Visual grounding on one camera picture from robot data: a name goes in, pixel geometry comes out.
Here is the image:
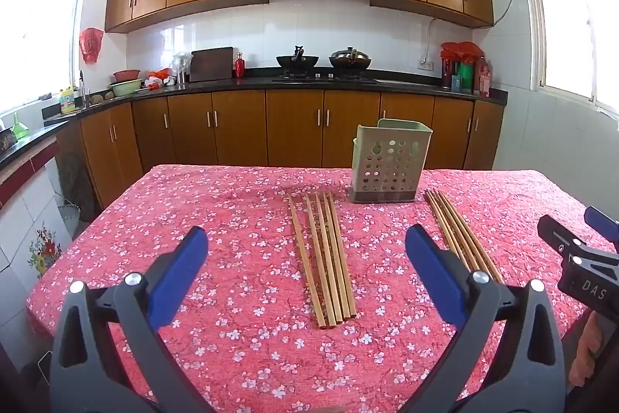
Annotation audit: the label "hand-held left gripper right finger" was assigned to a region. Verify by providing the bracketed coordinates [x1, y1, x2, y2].
[404, 224, 568, 413]

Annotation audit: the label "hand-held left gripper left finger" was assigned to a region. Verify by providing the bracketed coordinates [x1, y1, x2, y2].
[48, 225, 216, 413]

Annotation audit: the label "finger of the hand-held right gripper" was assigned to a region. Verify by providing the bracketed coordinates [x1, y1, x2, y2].
[583, 206, 619, 245]
[537, 214, 585, 260]

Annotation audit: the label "green perforated utensil holder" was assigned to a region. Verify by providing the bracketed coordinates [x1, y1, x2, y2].
[349, 119, 433, 205]

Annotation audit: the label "person's right hand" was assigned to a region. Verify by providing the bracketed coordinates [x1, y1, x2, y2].
[568, 310, 604, 389]

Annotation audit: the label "red floral tablecloth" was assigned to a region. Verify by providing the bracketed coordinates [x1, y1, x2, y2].
[26, 165, 619, 413]

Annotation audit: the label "metal bucket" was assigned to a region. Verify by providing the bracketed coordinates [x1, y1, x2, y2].
[58, 202, 81, 240]

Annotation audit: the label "wooden base cabinets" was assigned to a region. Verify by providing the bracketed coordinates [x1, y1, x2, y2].
[55, 89, 506, 220]

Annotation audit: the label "red labelled sauce bottle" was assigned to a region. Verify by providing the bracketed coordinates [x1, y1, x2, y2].
[476, 56, 492, 98]

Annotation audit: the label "green canister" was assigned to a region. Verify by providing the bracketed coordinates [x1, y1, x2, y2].
[458, 62, 475, 94]

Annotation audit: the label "green basin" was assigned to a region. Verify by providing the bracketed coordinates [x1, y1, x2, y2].
[108, 79, 144, 97]

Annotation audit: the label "red and white plastic bag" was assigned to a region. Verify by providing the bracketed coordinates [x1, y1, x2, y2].
[144, 69, 176, 91]

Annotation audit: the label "black kitchen countertop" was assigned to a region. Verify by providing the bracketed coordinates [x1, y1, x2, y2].
[0, 67, 510, 165]

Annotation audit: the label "red plastic bag over bottles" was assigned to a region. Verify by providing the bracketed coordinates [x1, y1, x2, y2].
[440, 41, 484, 64]

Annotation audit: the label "clear plastic bag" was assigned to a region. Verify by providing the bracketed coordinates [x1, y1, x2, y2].
[171, 52, 195, 83]

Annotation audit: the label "large white-framed window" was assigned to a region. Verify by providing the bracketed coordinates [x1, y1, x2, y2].
[518, 0, 619, 116]

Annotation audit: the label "dark wooden cutting board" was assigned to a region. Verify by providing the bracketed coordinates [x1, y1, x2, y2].
[190, 47, 234, 83]

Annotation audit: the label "green funnel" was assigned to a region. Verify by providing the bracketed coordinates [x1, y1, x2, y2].
[12, 113, 31, 141]

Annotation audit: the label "black gas stove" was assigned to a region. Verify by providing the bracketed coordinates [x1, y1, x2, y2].
[271, 72, 378, 85]

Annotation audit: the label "wok with metal lid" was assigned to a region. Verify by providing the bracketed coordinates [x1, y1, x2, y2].
[329, 47, 372, 71]

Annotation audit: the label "black open wok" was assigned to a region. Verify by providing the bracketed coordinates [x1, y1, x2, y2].
[277, 46, 320, 71]

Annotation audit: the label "hanging red plastic bag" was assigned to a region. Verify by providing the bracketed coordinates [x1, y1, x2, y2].
[80, 27, 104, 65]

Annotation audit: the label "window beside sink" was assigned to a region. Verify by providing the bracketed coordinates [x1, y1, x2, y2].
[0, 0, 91, 120]

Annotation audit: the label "white wall cable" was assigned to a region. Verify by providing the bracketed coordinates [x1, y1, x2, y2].
[424, 0, 527, 62]

